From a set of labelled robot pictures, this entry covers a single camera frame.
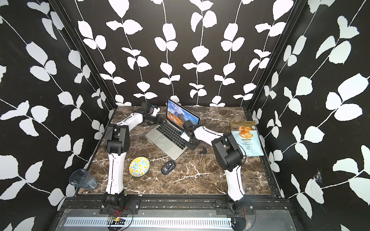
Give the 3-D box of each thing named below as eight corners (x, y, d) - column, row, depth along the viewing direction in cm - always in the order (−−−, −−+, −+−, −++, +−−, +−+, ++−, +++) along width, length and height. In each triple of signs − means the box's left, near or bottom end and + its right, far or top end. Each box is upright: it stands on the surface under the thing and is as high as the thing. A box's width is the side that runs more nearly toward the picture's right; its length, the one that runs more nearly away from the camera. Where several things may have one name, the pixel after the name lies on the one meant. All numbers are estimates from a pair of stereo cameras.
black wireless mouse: (160, 171, 88) (159, 169, 85) (171, 160, 93) (170, 158, 90) (165, 176, 86) (164, 175, 83) (176, 165, 91) (176, 163, 88)
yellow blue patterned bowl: (129, 177, 86) (126, 174, 82) (134, 159, 93) (131, 156, 89) (148, 177, 86) (146, 175, 82) (151, 159, 93) (150, 156, 89)
